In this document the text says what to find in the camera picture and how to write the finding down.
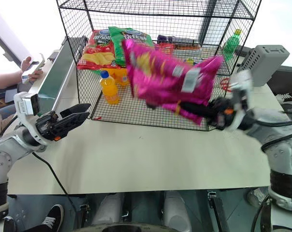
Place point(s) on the green soda bottle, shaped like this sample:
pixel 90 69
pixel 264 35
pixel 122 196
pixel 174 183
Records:
pixel 231 44

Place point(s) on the grey vented electronics box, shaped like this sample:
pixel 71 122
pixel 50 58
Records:
pixel 264 62

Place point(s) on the purple snack box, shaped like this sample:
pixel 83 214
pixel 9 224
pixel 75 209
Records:
pixel 171 38

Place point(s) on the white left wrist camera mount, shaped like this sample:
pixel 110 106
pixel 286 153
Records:
pixel 24 102

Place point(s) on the green conveyor belt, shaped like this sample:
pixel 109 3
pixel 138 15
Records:
pixel 56 77

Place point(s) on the dark rounded robot base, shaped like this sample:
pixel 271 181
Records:
pixel 131 228

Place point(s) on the magenta chip bag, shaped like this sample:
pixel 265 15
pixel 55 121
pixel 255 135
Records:
pixel 165 77

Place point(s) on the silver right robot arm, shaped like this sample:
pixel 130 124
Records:
pixel 279 149

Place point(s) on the red snack box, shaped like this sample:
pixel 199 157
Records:
pixel 166 47

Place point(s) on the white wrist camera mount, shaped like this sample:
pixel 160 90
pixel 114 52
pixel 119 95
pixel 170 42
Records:
pixel 24 102
pixel 243 84

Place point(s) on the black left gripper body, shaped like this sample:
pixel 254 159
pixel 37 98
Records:
pixel 48 126

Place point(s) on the person's bare hand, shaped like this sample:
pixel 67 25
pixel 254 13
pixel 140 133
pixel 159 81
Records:
pixel 26 64

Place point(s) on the white handheld device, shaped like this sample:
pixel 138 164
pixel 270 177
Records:
pixel 36 68

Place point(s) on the green chip bag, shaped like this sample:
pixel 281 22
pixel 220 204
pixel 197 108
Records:
pixel 121 41

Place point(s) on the black white laced sneaker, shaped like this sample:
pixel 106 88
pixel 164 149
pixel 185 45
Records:
pixel 285 97

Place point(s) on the yellow orange drink pack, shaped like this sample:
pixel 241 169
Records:
pixel 121 76

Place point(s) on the black canvas shoe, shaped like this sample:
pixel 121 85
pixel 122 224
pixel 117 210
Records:
pixel 50 217

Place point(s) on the person's bare forearm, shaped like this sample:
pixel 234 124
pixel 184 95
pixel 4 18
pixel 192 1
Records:
pixel 5 79

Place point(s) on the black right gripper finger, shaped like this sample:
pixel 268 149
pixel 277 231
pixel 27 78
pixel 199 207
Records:
pixel 195 109

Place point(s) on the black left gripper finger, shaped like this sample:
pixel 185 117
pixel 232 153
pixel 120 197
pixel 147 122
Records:
pixel 72 122
pixel 76 110

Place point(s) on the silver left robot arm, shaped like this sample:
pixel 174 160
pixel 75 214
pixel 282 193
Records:
pixel 5 149

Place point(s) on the red chip bag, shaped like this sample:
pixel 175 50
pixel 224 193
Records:
pixel 97 50

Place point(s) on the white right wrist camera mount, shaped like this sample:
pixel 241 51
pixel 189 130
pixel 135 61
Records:
pixel 243 84

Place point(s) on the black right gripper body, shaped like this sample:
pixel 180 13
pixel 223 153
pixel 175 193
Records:
pixel 222 111

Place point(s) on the white robot leg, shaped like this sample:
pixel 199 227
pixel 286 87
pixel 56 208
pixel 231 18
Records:
pixel 108 209
pixel 176 211

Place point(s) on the orange juice bottle blue cap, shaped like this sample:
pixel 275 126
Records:
pixel 109 90

